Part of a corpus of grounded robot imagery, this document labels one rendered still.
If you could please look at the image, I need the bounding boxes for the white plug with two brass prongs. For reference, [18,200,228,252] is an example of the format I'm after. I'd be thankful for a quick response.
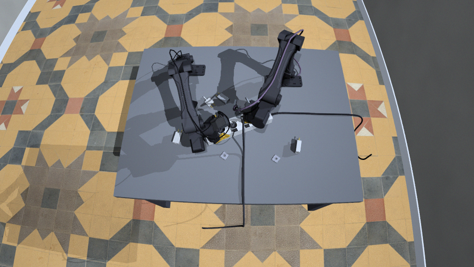
[203,97,214,108]

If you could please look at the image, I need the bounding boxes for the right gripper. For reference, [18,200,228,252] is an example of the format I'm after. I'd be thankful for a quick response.
[203,113,230,144]

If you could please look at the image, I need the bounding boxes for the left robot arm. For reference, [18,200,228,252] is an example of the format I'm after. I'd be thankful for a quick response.
[251,30,305,129]

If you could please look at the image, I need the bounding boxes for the grey plug with two brass pins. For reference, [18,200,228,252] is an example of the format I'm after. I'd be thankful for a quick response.
[216,92,230,104]

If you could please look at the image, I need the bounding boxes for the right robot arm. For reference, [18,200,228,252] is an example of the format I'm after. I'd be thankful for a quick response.
[168,53,206,153]

